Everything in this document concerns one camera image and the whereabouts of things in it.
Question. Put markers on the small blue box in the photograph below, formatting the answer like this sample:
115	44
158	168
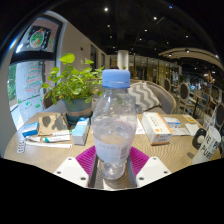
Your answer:
30	129

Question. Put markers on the white round column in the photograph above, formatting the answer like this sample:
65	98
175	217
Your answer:
122	59

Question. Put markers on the dark framed wall poster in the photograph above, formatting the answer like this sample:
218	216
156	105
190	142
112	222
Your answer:
38	38

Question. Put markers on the white and orange box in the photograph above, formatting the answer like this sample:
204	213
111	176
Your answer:
156	128

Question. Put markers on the grey curved sofa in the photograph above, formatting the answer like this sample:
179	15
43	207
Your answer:
166	98

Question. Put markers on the group of dining chairs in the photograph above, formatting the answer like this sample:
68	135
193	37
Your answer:
185	93

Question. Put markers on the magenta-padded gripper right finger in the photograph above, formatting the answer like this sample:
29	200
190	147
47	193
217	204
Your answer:
150	168

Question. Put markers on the clear blue-capped water bottle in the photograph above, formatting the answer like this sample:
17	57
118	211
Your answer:
113	133

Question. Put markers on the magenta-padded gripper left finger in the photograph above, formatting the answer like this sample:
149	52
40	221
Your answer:
75	168

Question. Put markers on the tall blue and white box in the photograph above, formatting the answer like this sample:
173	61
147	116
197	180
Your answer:
80	130

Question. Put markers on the white tube with green print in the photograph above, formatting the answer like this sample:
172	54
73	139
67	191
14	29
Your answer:
50	137

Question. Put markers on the white printed mug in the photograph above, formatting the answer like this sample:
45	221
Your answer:
210	146

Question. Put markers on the ceiling spotlights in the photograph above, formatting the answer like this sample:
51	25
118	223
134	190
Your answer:
106	9

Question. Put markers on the green potted plant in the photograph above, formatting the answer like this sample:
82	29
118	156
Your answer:
75	86

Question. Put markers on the grey chevron cushion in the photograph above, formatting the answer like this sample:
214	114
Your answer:
143	96

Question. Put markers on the brown kraft paper card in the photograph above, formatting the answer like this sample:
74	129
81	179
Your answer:
50	124

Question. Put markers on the clear plastic cup with straw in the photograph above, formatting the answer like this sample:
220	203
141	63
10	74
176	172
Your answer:
210	120

